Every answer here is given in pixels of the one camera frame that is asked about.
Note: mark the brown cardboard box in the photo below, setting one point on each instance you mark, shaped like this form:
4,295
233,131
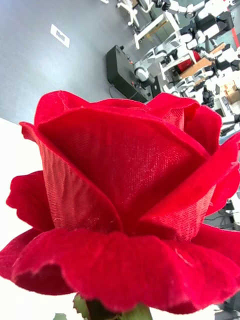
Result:
232,93

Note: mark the black equipment case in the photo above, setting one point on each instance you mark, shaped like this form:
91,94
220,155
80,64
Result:
119,72

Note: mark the white office chair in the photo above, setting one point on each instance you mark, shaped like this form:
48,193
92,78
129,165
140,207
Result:
131,12

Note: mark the red rose with green stem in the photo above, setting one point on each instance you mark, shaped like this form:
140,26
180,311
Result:
125,175

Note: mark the wooden desk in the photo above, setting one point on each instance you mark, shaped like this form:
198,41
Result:
197,67

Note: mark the white floor marker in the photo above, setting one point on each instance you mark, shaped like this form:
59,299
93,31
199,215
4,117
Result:
60,35

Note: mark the white and black robot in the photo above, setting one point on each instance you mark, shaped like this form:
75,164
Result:
212,27

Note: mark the white table frame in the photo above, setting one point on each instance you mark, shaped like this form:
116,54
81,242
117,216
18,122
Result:
152,26

